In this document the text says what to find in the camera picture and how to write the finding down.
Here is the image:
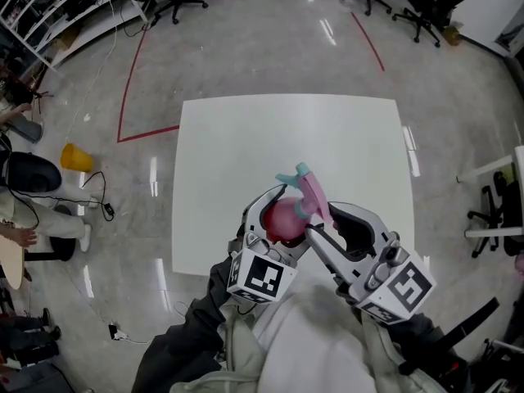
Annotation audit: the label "yellow plastic bin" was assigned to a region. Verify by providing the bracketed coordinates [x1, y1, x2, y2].
[60, 142, 95, 174]

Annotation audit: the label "wall poster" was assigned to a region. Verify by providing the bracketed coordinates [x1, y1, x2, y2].
[493, 13, 524, 53]

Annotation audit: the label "black cable with adapter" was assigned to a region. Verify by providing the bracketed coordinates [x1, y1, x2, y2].
[0, 170, 116, 237]

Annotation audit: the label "black strap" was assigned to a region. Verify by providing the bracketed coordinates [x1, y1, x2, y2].
[399, 296, 501, 377]

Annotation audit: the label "white shelving unit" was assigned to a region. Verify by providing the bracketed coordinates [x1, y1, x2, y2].
[0, 0, 149, 72]

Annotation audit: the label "person's white sweatshirt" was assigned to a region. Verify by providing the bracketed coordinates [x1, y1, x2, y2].
[251, 287, 396, 393]

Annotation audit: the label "person's pale green vest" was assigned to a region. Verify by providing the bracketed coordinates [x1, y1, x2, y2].
[168, 296, 448, 393]

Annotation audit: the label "person's left forearm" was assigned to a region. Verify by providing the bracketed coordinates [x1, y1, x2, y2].
[130, 255, 239, 393]

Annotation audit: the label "round wooden table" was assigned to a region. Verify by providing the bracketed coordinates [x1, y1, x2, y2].
[0, 235, 26, 291]

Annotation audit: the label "pink spray bottle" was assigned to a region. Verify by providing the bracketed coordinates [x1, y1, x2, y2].
[274, 161, 335, 225]
[261, 196, 309, 247]

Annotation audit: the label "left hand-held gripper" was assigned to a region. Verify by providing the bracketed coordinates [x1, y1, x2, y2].
[227, 184, 314, 305]

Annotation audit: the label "cardboard box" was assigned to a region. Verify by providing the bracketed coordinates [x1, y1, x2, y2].
[443, 21, 464, 47]

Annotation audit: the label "white desk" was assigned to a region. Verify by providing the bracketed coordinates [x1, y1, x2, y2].
[455, 144, 524, 240]

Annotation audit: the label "black round stool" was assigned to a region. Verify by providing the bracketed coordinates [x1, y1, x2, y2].
[24, 205, 79, 264]

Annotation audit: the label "person's right forearm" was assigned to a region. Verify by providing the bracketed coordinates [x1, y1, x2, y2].
[386, 311, 470, 393]

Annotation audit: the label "white floor cable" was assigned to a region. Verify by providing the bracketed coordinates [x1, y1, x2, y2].
[65, 0, 120, 142]

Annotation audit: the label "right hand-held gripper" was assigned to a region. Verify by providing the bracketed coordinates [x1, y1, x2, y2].
[305, 201, 436, 327]

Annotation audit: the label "black office chair with headrest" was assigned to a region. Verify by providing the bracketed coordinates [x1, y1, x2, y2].
[391, 0, 477, 49]

